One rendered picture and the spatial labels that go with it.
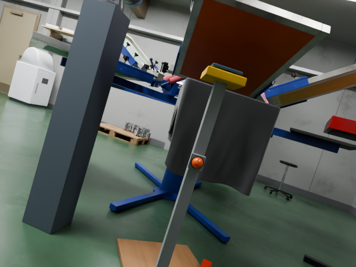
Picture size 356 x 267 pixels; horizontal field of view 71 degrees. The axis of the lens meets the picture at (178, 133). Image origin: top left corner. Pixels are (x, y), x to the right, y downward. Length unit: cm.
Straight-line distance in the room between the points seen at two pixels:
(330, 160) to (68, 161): 517
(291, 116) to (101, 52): 473
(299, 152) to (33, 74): 585
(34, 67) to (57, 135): 509
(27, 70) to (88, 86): 526
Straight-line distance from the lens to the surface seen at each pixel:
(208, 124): 84
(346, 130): 207
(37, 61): 648
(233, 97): 115
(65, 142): 139
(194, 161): 81
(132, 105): 594
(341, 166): 593
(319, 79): 205
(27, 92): 647
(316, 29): 128
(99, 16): 141
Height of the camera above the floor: 78
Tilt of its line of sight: 4 degrees down
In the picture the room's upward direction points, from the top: 17 degrees clockwise
